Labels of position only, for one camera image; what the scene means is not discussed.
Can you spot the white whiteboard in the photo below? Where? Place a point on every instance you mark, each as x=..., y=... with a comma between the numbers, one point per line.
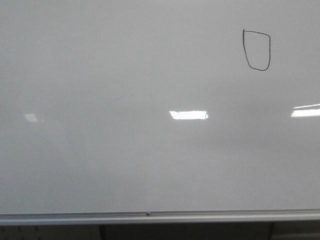
x=159, y=105

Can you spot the dark panel below whiteboard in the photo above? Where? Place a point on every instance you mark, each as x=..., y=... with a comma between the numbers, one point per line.
x=188, y=231

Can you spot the grey panel lower right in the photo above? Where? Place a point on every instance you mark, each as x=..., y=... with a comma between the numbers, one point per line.
x=296, y=230

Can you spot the grey pegboard panel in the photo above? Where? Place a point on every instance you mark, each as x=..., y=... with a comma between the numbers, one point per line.
x=50, y=232

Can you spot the aluminium whiteboard bottom frame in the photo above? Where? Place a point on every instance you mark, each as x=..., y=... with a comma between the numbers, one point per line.
x=159, y=217

